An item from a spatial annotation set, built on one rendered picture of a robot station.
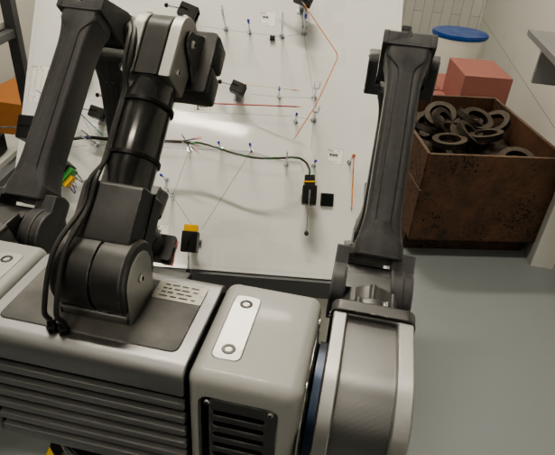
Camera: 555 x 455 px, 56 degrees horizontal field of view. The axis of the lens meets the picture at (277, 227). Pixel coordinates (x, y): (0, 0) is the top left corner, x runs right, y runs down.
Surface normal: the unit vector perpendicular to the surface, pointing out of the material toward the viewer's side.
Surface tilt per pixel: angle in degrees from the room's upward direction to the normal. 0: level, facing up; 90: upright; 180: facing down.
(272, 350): 0
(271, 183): 53
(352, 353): 0
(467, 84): 90
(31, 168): 44
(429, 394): 0
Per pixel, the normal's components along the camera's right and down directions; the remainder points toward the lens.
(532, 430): 0.06, -0.84
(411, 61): -0.10, -0.24
